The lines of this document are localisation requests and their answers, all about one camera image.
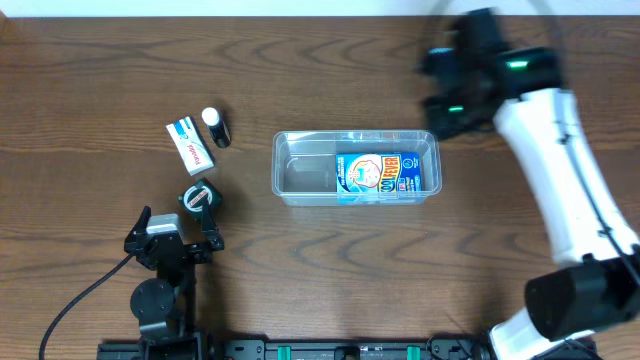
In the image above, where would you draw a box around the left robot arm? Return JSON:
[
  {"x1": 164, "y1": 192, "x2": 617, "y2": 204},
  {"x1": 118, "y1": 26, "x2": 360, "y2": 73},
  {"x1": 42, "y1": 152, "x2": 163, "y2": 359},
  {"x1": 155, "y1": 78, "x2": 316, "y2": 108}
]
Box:
[{"x1": 124, "y1": 202, "x2": 224, "y2": 359}]

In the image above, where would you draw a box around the black mounting rail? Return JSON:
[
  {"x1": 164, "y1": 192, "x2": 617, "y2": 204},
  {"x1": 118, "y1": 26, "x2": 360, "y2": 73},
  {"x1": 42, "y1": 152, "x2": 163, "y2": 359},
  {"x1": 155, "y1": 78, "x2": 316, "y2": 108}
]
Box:
[{"x1": 96, "y1": 338, "x2": 496, "y2": 360}]

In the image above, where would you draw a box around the clear plastic container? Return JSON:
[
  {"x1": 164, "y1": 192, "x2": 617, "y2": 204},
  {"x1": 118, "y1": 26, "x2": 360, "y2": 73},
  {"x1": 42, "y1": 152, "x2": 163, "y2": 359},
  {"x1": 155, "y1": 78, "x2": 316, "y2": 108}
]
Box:
[{"x1": 271, "y1": 130, "x2": 442, "y2": 206}]

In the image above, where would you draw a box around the blue KoolFever box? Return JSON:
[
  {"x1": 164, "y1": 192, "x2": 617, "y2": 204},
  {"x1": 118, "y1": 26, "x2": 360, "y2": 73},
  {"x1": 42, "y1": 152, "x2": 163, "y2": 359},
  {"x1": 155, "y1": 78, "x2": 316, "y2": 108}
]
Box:
[{"x1": 336, "y1": 152, "x2": 423, "y2": 204}]

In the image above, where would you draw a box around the white Panadol box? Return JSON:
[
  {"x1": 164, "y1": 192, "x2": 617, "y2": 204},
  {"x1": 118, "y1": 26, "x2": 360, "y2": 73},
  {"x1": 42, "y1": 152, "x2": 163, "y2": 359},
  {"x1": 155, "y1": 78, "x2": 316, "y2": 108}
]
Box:
[{"x1": 166, "y1": 116, "x2": 214, "y2": 176}]

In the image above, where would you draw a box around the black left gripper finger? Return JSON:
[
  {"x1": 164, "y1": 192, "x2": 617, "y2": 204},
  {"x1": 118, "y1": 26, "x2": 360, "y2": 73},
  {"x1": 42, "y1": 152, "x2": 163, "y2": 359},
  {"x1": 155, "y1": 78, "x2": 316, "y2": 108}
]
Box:
[
  {"x1": 200, "y1": 200, "x2": 222, "y2": 245},
  {"x1": 130, "y1": 206, "x2": 151, "y2": 241}
]

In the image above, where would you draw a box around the green ointment box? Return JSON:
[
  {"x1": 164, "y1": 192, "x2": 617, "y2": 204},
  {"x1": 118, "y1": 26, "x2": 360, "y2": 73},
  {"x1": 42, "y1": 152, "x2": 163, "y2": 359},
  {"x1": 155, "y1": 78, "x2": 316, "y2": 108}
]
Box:
[{"x1": 177, "y1": 178, "x2": 223, "y2": 222}]

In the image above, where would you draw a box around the dark syrup bottle white cap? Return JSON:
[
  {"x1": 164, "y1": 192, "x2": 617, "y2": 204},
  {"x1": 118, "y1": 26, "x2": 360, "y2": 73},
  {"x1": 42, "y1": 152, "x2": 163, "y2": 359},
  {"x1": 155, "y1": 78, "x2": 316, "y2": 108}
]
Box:
[{"x1": 201, "y1": 107, "x2": 231, "y2": 148}]

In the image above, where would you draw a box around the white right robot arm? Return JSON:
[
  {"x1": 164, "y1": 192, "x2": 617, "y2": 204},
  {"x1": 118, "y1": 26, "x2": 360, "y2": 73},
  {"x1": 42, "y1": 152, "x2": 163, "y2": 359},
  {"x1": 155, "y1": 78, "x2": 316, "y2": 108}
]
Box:
[{"x1": 421, "y1": 8, "x2": 639, "y2": 359}]

